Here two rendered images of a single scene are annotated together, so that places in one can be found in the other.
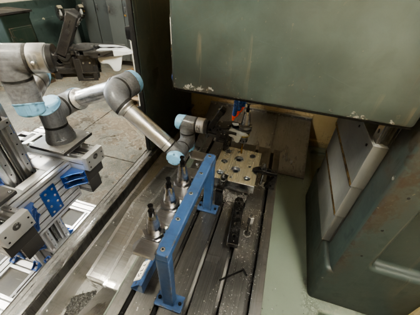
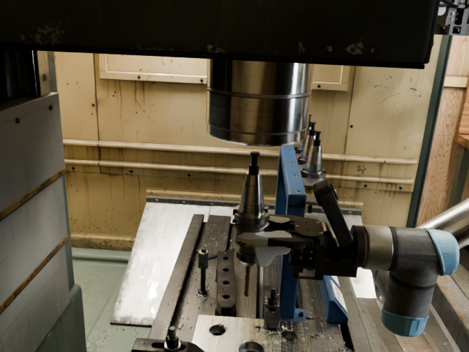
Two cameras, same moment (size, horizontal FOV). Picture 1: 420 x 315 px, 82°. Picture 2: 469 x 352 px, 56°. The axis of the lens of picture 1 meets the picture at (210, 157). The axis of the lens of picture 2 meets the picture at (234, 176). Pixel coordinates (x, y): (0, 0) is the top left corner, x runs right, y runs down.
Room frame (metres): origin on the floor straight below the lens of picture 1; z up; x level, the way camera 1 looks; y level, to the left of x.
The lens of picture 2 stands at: (1.62, -0.33, 1.57)
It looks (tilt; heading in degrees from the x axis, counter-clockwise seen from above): 19 degrees down; 168
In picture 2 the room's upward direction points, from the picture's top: 3 degrees clockwise
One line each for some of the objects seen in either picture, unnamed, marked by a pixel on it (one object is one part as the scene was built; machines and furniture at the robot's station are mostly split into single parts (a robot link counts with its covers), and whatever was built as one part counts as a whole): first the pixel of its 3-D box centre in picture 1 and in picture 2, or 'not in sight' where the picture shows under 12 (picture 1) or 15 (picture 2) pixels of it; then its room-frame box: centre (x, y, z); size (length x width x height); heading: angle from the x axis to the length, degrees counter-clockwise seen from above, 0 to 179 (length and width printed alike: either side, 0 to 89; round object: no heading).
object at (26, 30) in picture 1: (19, 50); not in sight; (4.20, 3.32, 0.59); 0.57 x 0.52 x 1.17; 166
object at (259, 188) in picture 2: (246, 117); (252, 192); (0.96, -0.15, 1.31); 0.04 x 0.04 x 0.07
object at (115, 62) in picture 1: (115, 60); not in sight; (0.68, 0.27, 1.61); 0.09 x 0.03 x 0.06; 105
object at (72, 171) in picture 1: (74, 179); not in sight; (0.96, 0.75, 0.86); 0.09 x 0.09 x 0.09; 76
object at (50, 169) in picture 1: (33, 197); not in sight; (0.87, 0.96, 0.79); 0.36 x 0.27 x 0.85; 166
